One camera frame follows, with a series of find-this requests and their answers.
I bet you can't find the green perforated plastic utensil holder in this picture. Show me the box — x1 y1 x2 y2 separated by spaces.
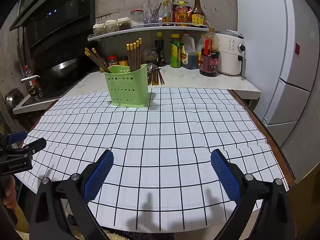
104 64 149 109

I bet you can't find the red-lidded clear glass jar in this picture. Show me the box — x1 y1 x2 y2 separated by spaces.
130 9 146 27

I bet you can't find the person's left hand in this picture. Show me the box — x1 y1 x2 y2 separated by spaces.
0 174 19 209

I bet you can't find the steel wok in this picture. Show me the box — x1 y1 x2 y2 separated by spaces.
21 57 80 83

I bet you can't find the white-lidded spice jar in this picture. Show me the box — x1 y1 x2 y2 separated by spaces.
93 23 106 37
105 19 118 34
117 17 131 31

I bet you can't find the plastic jug of dark liquid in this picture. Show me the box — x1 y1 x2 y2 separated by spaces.
181 32 198 70

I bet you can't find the white wall shelf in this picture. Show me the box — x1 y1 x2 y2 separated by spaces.
87 25 213 42

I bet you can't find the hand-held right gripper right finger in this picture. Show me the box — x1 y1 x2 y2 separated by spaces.
210 149 293 240

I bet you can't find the red-capped cooking oil bottle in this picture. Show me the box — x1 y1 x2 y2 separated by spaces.
22 65 38 96

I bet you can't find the slim dark soy sauce bottle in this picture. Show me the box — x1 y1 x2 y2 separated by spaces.
155 32 166 67

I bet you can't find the white air fryer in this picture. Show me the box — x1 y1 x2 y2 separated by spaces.
215 30 247 76

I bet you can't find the clear cup of utensils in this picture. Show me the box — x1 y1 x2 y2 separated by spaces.
143 1 162 27

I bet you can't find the clear bottle with yellow cap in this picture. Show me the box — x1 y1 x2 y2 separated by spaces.
161 0 172 26

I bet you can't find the yellow-capped golden oil bottle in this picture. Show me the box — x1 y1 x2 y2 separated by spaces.
176 1 189 27

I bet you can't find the plastic jug of yellow oil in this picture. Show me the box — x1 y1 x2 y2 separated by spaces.
197 33 207 66

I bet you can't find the green bottle with yellow cap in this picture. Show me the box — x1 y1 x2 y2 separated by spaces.
170 33 182 68

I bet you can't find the large red-handled soy sauce bottle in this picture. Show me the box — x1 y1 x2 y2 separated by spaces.
199 28 221 77

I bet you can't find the white refrigerator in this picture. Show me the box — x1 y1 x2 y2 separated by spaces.
235 0 320 155

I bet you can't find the bundle of dark chopsticks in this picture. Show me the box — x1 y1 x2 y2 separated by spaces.
147 67 166 86

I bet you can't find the black gas stove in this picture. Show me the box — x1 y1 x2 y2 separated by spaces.
21 72 76 106

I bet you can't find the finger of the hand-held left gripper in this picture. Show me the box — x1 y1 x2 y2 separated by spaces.
0 130 28 146
14 137 47 156

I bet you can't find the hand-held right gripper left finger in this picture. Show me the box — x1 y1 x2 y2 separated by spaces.
29 149 115 240

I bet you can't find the steel pot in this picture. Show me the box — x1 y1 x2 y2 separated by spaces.
5 90 24 109

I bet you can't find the clear bag of dried spices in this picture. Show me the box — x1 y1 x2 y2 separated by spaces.
143 49 157 63

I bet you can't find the black range hood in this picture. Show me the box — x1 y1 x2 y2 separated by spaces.
9 0 97 53

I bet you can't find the white black-grid tablecloth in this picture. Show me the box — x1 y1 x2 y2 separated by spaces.
14 87 286 233

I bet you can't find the orange red carton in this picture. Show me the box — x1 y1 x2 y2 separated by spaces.
172 0 188 26

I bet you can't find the tall brown yellow-label bottle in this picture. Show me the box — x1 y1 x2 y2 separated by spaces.
191 0 206 28

